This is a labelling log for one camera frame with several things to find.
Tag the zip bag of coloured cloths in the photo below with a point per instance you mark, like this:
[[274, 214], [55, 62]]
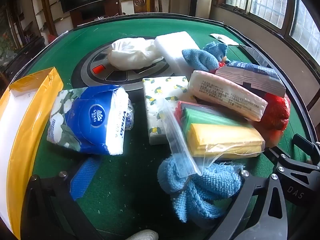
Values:
[[220, 135]]

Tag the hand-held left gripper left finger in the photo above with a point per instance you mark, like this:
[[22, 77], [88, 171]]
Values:
[[83, 177]]

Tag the wooden wall shelf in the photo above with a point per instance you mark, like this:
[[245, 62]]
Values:
[[46, 10]]

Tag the white sponge block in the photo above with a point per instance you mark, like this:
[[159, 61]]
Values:
[[175, 47]]

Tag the round grey table panel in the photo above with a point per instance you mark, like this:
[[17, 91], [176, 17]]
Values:
[[100, 77]]

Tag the wooden television cabinet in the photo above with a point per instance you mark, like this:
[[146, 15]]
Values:
[[100, 12]]

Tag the window with brown frame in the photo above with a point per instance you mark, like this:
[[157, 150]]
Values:
[[270, 0]]

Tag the light blue microfiber cloth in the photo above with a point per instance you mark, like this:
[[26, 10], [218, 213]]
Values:
[[200, 58], [195, 190]]

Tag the person's left hand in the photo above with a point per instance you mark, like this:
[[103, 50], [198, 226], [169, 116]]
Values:
[[143, 235]]

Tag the lemon print napkin pack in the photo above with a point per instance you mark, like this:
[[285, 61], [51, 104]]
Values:
[[160, 92]]

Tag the white plastic bag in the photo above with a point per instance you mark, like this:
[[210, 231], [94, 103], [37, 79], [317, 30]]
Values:
[[130, 52]]

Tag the dark blue tissue pack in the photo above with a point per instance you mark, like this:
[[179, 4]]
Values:
[[252, 76]]

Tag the red mesh bag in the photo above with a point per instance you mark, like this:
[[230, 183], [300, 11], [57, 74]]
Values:
[[275, 115]]

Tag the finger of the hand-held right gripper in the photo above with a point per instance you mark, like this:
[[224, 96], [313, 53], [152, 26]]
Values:
[[303, 141], [287, 161]]

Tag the pink tissue pack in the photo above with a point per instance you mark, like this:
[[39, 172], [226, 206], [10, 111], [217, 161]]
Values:
[[225, 95]]

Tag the blue floral tissue pack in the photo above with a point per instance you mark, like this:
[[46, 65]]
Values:
[[92, 120]]

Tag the small red item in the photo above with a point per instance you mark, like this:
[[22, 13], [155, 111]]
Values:
[[220, 64]]

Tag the yellow cardboard box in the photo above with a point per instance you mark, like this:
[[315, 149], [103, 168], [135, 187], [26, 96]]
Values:
[[27, 130]]

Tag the white card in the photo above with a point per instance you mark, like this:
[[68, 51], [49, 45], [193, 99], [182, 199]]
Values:
[[225, 38]]

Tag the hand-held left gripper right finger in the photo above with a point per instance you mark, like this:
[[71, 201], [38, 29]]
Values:
[[246, 200]]

